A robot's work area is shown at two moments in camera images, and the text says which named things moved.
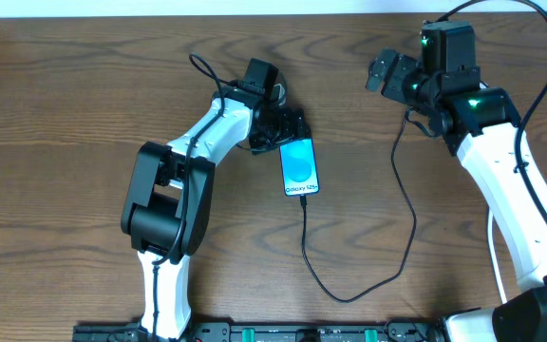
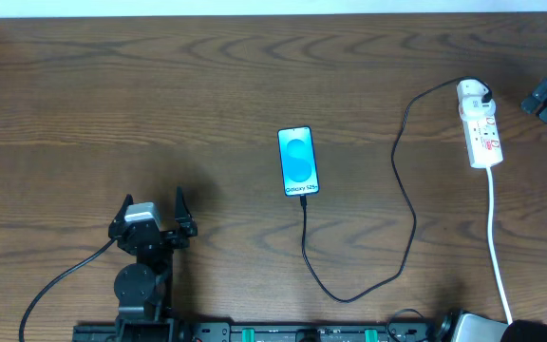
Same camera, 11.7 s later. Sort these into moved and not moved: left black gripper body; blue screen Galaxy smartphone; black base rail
Moved: left black gripper body
Not moved: blue screen Galaxy smartphone; black base rail
